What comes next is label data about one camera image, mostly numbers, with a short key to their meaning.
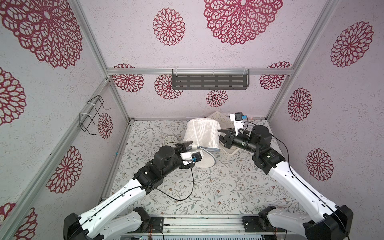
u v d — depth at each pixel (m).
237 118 0.58
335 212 0.39
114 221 0.54
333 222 0.37
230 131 0.60
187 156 0.59
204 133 0.63
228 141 0.62
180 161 0.61
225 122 0.61
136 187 0.47
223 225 0.74
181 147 0.60
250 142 0.56
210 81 0.96
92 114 0.78
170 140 1.03
